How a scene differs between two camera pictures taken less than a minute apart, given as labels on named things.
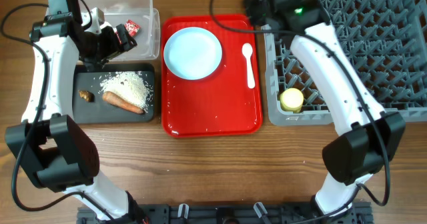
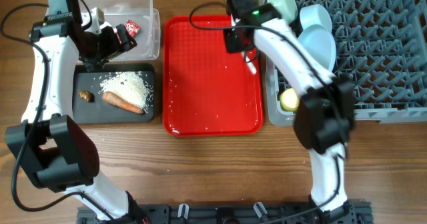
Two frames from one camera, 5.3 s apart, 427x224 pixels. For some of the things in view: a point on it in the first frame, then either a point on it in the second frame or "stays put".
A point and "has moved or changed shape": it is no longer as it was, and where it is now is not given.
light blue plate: (192, 53) has moved or changed shape
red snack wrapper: (132, 28) stays put
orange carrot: (116, 101) stays put
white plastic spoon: (247, 50) → (251, 69)
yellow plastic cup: (291, 99) stays put
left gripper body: (104, 45) stays put
